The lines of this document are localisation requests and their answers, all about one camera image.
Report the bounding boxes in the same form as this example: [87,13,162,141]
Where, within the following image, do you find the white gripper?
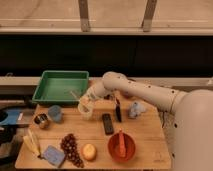
[79,87,99,105]

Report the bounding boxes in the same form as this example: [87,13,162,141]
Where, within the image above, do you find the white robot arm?
[78,72,213,171]

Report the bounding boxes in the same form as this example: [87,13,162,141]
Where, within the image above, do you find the blue plastic cup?
[48,105,62,123]

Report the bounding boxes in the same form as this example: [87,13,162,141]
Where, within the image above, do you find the black marker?
[115,98,122,122]

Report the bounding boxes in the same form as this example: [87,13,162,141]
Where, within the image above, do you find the black remote control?
[102,114,114,135]

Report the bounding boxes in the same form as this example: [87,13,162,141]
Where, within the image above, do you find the green plastic tray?
[32,70,89,105]

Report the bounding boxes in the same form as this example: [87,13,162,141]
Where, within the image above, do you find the light blue crumpled cloth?
[128,101,147,119]

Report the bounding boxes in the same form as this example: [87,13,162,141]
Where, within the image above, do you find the dark red grapes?
[60,133,84,168]

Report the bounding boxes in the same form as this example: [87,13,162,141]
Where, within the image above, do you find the metal tin can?
[34,113,50,129]

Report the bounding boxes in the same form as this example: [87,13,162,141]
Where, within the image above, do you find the yellow apple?
[82,144,97,161]

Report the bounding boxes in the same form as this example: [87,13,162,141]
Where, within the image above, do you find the red bowl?
[108,133,136,163]

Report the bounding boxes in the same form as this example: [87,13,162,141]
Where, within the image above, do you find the orange carrot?
[119,130,126,157]

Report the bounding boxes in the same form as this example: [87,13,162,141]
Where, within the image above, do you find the blue sponge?
[42,146,65,167]

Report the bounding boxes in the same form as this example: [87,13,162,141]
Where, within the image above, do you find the blue box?
[0,109,23,126]

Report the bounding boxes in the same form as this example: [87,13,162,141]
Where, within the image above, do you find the left metal frame leg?
[78,0,90,32]

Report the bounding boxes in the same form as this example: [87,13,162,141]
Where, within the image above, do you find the metal frame leg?
[78,0,90,32]
[142,0,157,32]

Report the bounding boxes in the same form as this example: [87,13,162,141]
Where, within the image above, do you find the right metal frame leg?
[142,0,157,32]

